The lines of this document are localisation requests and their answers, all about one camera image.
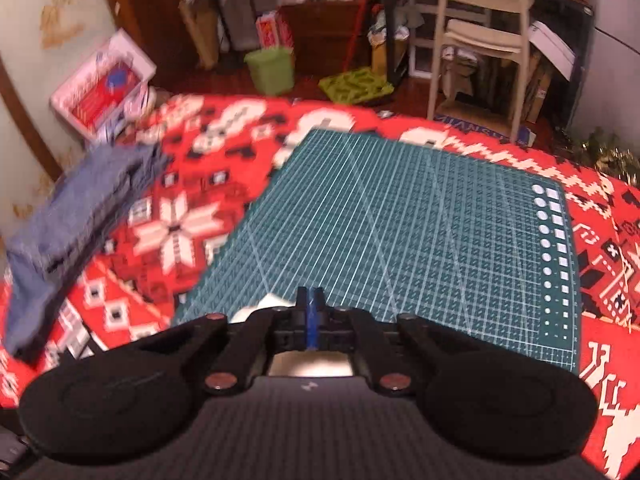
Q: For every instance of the wooden door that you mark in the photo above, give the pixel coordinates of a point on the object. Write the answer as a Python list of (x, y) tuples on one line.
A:
[(150, 20)]

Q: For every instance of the lime green perforated crate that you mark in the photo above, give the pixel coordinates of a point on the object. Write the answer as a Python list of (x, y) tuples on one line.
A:
[(355, 85)]

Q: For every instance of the blue denim jeans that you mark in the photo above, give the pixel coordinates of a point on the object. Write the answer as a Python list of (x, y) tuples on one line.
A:
[(75, 230)]

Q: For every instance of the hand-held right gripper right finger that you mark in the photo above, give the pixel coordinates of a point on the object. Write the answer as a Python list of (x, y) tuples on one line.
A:
[(316, 317)]

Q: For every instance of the green waste bin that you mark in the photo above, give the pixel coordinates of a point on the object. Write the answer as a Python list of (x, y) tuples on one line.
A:
[(270, 70)]

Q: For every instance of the flat cardboard box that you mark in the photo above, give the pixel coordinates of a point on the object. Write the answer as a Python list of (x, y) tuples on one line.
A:
[(480, 122)]

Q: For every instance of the cream knit vest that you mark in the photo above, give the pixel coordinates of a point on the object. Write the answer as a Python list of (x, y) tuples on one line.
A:
[(310, 365)]

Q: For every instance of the wooden drawer cabinet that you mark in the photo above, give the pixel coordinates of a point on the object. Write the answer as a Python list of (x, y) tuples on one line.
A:
[(320, 35)]

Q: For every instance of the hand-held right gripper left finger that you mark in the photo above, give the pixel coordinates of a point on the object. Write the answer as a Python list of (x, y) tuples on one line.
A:
[(300, 317)]

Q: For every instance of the green cutting mat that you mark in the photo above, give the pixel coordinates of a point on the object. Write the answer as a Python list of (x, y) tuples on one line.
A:
[(400, 230)]

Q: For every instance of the grey refrigerator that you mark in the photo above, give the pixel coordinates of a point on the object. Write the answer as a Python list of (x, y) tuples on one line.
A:
[(610, 60)]

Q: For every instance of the white flat box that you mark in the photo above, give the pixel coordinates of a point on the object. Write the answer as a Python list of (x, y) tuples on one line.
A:
[(552, 47)]

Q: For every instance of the green tinsel garland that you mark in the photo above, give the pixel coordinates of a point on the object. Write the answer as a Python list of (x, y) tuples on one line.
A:
[(600, 152)]

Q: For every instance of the printed white cardboard box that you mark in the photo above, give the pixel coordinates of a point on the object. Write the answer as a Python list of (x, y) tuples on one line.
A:
[(100, 90)]

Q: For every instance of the red patterned blanket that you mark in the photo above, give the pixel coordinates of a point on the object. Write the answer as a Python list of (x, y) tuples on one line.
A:
[(200, 170)]

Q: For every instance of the red printed box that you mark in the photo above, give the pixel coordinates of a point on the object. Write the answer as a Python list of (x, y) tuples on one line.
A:
[(272, 30)]

